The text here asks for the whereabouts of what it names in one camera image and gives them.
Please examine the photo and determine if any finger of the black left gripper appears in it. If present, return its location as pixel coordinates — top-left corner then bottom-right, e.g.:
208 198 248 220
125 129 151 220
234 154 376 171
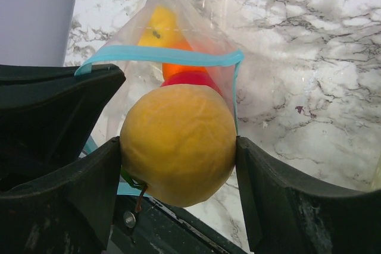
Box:
1 64 126 190

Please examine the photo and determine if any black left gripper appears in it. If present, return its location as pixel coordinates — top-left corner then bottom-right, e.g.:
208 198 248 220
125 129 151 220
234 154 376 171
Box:
107 195 238 254

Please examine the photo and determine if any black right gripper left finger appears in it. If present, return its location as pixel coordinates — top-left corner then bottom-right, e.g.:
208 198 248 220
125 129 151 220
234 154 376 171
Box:
1 137 120 253

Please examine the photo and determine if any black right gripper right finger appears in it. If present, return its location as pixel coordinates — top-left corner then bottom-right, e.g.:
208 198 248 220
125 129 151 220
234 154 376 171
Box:
236 137 380 253

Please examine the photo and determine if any yellow toy pear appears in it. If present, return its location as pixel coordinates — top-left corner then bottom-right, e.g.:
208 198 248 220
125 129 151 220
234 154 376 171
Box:
120 84 236 207

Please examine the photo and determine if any clear zip top bag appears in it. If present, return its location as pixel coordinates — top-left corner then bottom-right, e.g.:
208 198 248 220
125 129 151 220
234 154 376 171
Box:
74 0 245 198

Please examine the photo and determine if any yellow toy lemon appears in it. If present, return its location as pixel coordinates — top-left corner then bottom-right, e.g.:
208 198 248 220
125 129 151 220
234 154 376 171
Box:
138 5 183 48

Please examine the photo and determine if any orange toy orange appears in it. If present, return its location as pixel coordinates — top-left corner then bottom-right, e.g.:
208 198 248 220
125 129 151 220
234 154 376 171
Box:
162 40 207 80

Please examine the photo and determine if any red toy apple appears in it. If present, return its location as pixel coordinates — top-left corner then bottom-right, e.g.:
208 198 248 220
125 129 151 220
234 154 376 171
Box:
161 71 223 96

